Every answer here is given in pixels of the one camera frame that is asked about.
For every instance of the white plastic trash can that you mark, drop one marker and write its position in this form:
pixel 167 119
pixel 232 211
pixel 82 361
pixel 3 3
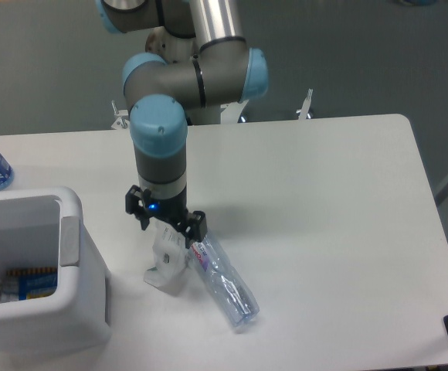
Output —
pixel 44 228

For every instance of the white bracket with bolt right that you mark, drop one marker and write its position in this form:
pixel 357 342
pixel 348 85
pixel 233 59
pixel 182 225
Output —
pixel 305 111

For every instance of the white paper wrapper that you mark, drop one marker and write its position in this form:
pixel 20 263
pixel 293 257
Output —
pixel 170 261

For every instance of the blue and yellow snack packet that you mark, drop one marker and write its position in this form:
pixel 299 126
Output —
pixel 29 283

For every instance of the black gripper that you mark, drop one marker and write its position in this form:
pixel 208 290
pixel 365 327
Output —
pixel 142 205

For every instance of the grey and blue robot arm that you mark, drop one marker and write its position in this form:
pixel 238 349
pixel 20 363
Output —
pixel 160 92

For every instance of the crushed clear plastic bottle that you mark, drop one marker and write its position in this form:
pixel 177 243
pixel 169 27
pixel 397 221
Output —
pixel 229 291

